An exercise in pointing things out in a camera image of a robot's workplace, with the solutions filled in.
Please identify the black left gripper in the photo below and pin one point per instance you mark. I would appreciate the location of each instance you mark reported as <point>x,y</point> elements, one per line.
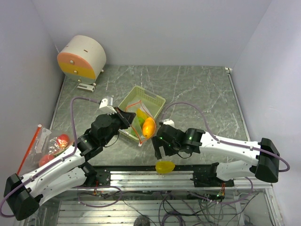
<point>126,118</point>

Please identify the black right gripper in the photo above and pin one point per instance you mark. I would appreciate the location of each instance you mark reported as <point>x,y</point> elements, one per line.
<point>157,142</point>

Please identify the yellow toy fruit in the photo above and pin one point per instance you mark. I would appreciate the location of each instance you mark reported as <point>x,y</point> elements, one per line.
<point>141,114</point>

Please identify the orange toy mango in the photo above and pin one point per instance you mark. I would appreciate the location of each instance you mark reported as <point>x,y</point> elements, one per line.
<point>149,127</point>

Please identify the yellow toy starfruit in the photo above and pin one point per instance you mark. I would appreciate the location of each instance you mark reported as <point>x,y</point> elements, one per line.
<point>164,167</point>

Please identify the red toy tomato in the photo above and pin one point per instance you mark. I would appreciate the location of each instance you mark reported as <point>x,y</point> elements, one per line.
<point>63,140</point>

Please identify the toy watermelon slice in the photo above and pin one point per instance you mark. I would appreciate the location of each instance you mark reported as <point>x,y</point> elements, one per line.
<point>58,152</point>

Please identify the clear bag orange zipper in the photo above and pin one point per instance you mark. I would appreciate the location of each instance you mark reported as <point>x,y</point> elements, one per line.
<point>42,143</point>

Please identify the toy peach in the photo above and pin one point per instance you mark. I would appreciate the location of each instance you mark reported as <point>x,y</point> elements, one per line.
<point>45,159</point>

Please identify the green toy round vegetable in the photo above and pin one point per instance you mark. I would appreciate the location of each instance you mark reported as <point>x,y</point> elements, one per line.
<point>141,121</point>

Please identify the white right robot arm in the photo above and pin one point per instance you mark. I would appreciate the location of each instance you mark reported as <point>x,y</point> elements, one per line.
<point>252,159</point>

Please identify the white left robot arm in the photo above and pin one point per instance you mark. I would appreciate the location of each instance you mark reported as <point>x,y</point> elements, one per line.
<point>24,194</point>

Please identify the pale green plastic basket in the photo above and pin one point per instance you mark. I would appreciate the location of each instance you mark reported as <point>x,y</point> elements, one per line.
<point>153,102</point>

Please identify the round cream drawer box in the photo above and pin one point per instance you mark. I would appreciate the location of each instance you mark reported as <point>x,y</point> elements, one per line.
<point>82,59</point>

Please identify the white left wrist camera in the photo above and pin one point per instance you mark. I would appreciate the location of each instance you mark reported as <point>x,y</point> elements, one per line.
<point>106,106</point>

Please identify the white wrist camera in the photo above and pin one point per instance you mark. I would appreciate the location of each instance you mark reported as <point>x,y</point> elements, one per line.
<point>106,106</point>
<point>167,122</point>

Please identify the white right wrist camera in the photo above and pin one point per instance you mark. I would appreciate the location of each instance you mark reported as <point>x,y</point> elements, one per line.
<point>167,122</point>

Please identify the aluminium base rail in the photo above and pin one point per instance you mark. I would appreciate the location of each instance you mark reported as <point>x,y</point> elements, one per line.
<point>140,178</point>

